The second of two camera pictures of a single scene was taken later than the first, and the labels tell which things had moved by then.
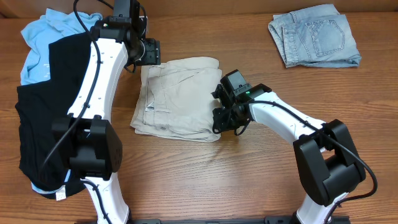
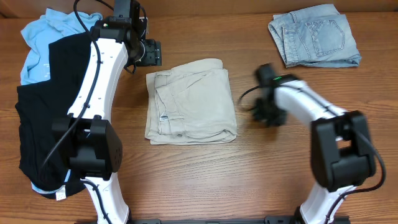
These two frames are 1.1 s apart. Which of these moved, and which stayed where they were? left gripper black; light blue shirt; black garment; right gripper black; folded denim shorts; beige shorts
Moved: right gripper black; beige shorts
Stayed: folded denim shorts; black garment; left gripper black; light blue shirt
